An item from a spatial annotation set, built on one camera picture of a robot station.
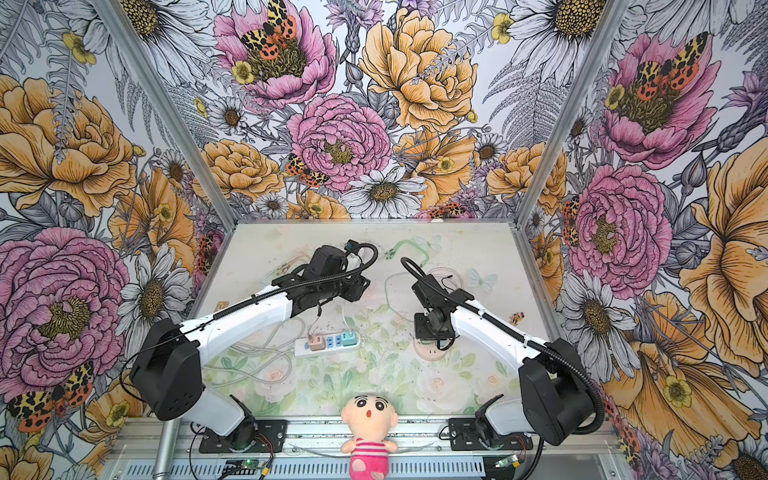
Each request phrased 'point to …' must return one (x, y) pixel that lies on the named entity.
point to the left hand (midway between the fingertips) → (358, 286)
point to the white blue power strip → (333, 343)
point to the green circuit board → (251, 463)
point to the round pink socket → (428, 351)
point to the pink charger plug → (317, 342)
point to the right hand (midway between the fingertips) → (427, 342)
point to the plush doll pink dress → (369, 417)
